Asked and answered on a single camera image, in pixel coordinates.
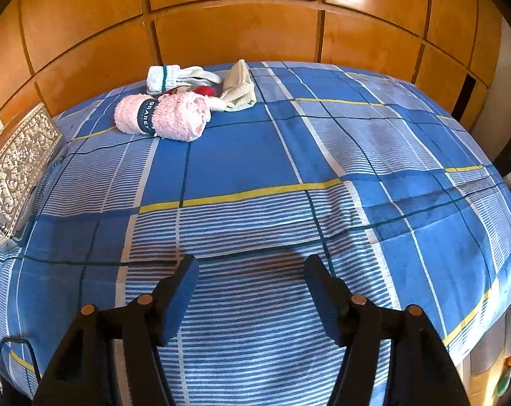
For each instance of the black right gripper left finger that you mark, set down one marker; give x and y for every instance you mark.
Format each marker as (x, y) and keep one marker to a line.
(110, 357)

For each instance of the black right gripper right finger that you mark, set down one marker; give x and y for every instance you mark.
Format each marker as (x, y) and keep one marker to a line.
(420, 372)

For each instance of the pink towel with label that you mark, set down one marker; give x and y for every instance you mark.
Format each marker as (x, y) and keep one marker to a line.
(177, 116)

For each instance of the white sock with teal stripe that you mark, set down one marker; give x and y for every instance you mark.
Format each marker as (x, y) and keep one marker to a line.
(161, 79)

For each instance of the red snowman christmas sock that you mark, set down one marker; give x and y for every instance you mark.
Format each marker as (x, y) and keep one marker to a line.
(201, 90)

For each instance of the cream cloth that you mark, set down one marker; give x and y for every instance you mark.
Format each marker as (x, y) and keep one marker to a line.
(238, 91)

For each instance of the ornate gold tissue box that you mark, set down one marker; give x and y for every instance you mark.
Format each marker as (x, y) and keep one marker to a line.
(29, 146)

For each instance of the blue plaid bed sheet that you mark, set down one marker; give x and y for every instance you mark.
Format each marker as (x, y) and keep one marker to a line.
(361, 169)

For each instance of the wooden wardrobe panelling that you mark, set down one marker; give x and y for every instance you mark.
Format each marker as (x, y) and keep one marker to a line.
(62, 52)

